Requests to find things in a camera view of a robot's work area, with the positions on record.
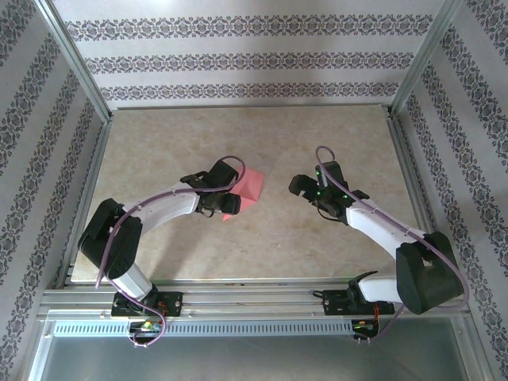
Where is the wide aluminium mounting rail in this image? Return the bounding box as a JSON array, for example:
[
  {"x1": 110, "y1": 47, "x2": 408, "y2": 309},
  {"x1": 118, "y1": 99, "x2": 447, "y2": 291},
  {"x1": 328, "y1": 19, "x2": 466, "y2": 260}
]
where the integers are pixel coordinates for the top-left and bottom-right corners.
[{"x1": 37, "y1": 277, "x2": 468, "y2": 321}]

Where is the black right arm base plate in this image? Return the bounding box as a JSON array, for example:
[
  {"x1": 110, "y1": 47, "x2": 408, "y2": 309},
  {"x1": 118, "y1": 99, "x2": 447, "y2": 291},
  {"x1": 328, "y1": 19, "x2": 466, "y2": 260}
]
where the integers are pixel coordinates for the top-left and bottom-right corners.
[{"x1": 313, "y1": 289, "x2": 396, "y2": 318}]

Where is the aluminium side rail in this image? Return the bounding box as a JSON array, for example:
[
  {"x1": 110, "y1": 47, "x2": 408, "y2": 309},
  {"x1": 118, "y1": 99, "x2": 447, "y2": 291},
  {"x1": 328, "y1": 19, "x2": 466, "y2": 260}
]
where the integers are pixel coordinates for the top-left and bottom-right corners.
[
  {"x1": 55, "y1": 118, "x2": 114, "y2": 289},
  {"x1": 387, "y1": 114, "x2": 452, "y2": 287}
]

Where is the aluminium frame post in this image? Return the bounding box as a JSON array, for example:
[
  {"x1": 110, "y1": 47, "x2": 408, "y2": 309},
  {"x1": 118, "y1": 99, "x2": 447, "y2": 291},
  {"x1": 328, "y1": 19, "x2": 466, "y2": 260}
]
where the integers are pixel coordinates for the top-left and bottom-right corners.
[
  {"x1": 34, "y1": 0, "x2": 114, "y2": 124},
  {"x1": 387, "y1": 0, "x2": 465, "y2": 118}
]

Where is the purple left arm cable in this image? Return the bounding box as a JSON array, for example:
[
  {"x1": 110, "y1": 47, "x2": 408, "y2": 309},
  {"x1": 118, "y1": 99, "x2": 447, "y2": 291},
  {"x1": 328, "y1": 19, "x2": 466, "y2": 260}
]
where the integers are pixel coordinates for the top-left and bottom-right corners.
[{"x1": 94, "y1": 155, "x2": 245, "y2": 350}]

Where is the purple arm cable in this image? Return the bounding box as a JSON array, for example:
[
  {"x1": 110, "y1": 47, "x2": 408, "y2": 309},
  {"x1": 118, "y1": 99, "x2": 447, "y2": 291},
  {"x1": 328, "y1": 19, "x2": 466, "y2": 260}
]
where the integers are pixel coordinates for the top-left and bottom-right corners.
[
  {"x1": 315, "y1": 145, "x2": 471, "y2": 346},
  {"x1": 94, "y1": 155, "x2": 245, "y2": 350}
]

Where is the pink square paper sheet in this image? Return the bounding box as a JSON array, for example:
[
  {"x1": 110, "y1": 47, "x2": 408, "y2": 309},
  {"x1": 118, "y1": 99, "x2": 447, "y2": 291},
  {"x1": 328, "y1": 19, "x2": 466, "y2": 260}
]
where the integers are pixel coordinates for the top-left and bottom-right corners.
[{"x1": 221, "y1": 169, "x2": 266, "y2": 222}]

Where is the grey metal sheet panel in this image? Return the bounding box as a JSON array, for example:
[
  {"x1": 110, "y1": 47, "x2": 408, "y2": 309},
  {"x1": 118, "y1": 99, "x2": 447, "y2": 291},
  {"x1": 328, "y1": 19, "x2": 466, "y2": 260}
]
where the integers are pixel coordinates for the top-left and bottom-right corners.
[{"x1": 27, "y1": 333, "x2": 483, "y2": 381}]

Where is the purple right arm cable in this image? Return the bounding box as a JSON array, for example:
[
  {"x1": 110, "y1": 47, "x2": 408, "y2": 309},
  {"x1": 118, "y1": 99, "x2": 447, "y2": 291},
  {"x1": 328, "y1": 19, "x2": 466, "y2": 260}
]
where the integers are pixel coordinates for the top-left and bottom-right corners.
[{"x1": 315, "y1": 145, "x2": 471, "y2": 346}]

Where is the small controller circuit board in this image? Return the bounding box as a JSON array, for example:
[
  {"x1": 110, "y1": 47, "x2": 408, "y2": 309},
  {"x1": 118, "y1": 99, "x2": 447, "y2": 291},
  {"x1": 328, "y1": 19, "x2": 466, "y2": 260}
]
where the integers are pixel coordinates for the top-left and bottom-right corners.
[
  {"x1": 352, "y1": 318, "x2": 380, "y2": 333},
  {"x1": 129, "y1": 320, "x2": 163, "y2": 333}
]

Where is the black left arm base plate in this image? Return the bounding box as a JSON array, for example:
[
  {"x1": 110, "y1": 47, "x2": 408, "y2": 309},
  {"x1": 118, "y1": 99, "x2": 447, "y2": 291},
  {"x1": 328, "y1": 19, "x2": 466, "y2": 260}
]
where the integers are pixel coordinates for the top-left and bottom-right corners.
[{"x1": 110, "y1": 291, "x2": 184, "y2": 318}]

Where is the slotted grey cable duct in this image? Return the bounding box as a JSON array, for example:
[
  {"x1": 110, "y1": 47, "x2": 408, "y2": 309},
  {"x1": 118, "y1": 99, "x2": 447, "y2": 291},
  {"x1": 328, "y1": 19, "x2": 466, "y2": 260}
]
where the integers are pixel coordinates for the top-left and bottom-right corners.
[{"x1": 51, "y1": 320, "x2": 380, "y2": 337}]

